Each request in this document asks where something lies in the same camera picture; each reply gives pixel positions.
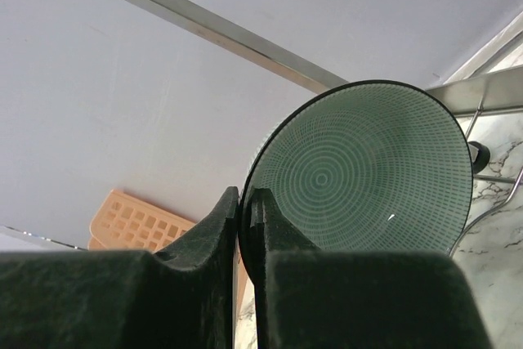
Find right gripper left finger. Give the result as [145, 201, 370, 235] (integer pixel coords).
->
[1, 186, 239, 348]

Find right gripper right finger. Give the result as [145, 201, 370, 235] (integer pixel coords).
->
[249, 189, 492, 348]

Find teal bowl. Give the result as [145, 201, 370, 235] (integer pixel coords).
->
[239, 80, 473, 277]

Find steel dish rack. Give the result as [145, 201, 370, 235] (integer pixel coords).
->
[38, 0, 523, 223]

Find peach plastic desk organizer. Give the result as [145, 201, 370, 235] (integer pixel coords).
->
[87, 189, 246, 305]

